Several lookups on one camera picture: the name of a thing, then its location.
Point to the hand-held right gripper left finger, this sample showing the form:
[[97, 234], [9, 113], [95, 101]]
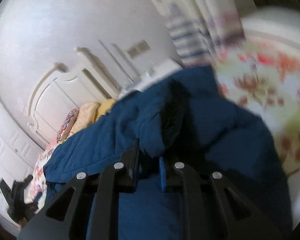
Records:
[[131, 172]]

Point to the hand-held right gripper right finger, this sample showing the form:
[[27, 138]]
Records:
[[163, 175]]

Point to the dark blue quilted jacket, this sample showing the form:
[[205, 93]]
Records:
[[215, 130]]

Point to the white wardrobe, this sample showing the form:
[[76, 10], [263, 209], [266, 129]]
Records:
[[10, 142]]

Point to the yellow pillow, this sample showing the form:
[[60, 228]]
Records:
[[106, 108]]

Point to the cream textured pillow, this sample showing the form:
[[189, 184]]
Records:
[[85, 116]]

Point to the colourful patterned pillow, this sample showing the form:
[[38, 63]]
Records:
[[66, 125]]

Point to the white wooden headboard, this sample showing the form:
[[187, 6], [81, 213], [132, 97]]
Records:
[[60, 100]]

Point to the white nightstand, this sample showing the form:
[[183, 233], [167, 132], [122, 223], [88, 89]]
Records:
[[160, 73]]

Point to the white upright pole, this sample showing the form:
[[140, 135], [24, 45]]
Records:
[[115, 60]]

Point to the floral bed sheet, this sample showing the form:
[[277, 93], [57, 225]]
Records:
[[265, 80]]

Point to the white striped curtain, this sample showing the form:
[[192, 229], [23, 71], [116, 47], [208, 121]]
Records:
[[187, 37]]

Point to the white window ledge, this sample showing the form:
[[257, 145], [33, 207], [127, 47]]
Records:
[[277, 22]]

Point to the beige wall switch plate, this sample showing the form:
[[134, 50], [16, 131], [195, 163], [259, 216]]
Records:
[[138, 48]]

